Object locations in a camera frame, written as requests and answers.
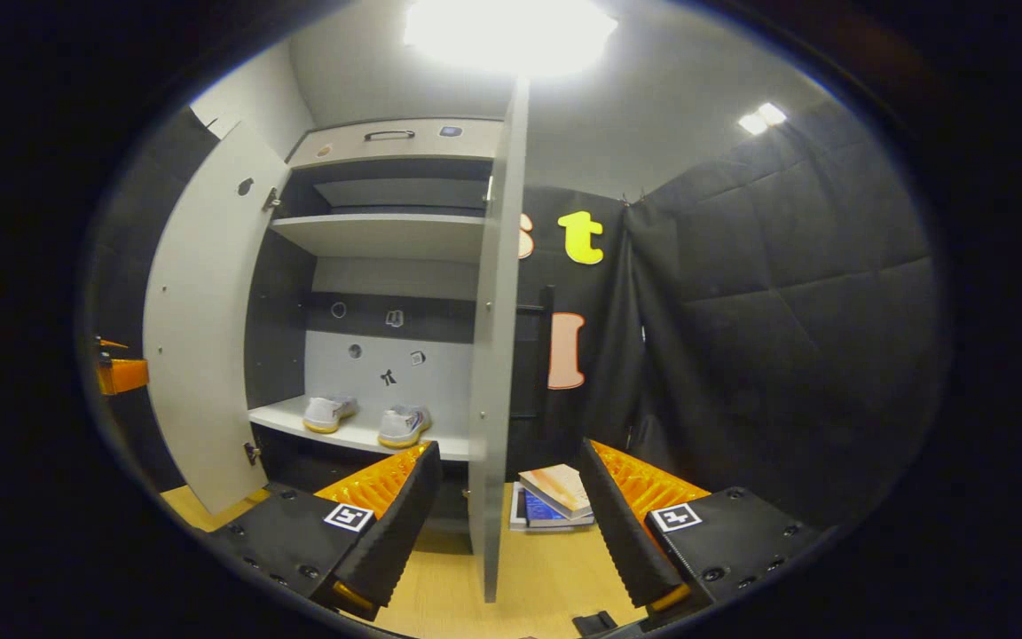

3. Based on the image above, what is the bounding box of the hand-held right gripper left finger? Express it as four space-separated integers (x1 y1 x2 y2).
206 441 443 622

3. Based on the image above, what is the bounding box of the blue cover book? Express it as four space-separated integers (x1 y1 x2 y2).
509 484 599 533

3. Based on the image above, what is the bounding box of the grey shoe cabinet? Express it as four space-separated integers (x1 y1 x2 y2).
245 117 512 533

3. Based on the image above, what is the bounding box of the beige cover book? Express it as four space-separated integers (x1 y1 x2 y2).
518 463 594 521

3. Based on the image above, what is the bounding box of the small ceiling light panel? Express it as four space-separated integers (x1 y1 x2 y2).
739 101 789 136

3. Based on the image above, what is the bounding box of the grey cabinet drawer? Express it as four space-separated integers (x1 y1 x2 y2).
287 118 505 170

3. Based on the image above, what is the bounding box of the white canvas shoe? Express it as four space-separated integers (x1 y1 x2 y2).
377 405 432 450
303 395 359 435

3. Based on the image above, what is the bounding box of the grey shoe cabinet door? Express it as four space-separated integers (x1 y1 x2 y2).
143 122 292 517
467 75 531 604

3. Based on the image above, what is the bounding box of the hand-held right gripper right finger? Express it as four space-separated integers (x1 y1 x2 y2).
577 438 822 622

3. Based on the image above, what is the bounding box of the large ceiling light panel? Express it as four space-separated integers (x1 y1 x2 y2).
403 0 620 79

